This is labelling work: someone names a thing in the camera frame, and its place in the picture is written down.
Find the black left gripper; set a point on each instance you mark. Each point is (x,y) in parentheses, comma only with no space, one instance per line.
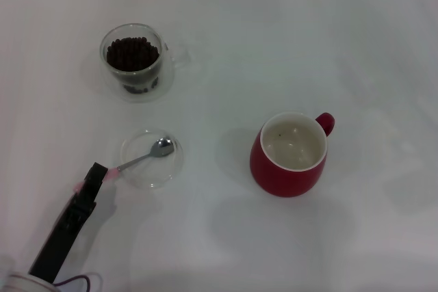
(58,247)

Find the red ceramic mug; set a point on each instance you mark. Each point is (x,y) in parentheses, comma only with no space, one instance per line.
(280,179)

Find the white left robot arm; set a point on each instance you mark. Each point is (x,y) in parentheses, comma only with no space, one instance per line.
(17,280)

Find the dark coffee beans pile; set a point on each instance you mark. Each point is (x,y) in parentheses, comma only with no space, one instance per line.
(131,54)

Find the small clear glass dish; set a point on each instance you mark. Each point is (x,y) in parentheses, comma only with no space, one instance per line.
(147,177)

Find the clear double-wall glass cup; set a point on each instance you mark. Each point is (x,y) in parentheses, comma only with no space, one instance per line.
(164,37)

